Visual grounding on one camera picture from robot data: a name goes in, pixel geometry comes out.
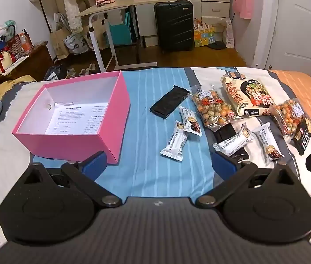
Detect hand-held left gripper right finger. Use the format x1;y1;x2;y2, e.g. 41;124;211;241
195;151;296;209

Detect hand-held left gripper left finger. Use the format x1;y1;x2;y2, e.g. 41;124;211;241
23;151;123;208

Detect pink cardboard box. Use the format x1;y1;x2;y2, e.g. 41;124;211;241
12;71;131;164

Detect white cake snack packet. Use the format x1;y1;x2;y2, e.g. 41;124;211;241
160;120;187;161
213;124;254;157
253;122;284;160
179;107;202;136

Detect black and beige snack packet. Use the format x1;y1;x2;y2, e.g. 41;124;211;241
292;118;311;156

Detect clear bag of coated nuts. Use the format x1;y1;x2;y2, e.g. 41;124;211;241
190;86;241;131
270;99;306;138

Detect beige noodle bag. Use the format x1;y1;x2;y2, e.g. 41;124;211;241
221;73;276;119

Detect black snack bar packet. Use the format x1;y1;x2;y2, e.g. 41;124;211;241
150;85;187;119

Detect printed paper sheet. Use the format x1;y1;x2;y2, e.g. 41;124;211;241
45;102;109;135

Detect pair of shoes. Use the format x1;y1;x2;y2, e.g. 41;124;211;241
67;64;97;77

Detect dark bag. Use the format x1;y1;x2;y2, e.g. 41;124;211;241
44;64;68;81

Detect yellow cloth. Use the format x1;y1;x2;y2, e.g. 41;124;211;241
0;75;36;99

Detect wooden nightstand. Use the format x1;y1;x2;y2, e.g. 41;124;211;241
0;41;52;83

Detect white plastic bag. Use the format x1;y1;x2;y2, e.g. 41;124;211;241
63;33;89;55

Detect brown paper bag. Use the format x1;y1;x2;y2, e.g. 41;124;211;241
49;14;70;59

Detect white papers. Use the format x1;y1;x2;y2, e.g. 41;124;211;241
7;55;30;70

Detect colourful gift bag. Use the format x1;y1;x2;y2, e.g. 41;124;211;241
193;19;215;48

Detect white and pink bag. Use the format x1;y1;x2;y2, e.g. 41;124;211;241
223;18;236;48

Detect white door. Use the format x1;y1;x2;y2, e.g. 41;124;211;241
255;0;311;79

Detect teal shopping bag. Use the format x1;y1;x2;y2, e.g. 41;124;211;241
109;12;132;46

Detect cream gift box red ribbon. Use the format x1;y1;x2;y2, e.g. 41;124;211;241
0;48;17;76

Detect orange drink bottle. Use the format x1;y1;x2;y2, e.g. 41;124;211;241
19;30;33;52

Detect red patterned bag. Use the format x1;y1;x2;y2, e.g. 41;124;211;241
5;34;24;55

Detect black suitcase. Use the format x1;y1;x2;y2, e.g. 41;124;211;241
154;0;194;52

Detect white fluffy coat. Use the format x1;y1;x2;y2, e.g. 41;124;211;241
60;0;109;35

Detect pink paper bag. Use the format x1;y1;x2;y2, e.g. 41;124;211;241
233;0;254;20

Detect wooden overbed table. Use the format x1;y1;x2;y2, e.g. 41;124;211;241
76;0;177;73

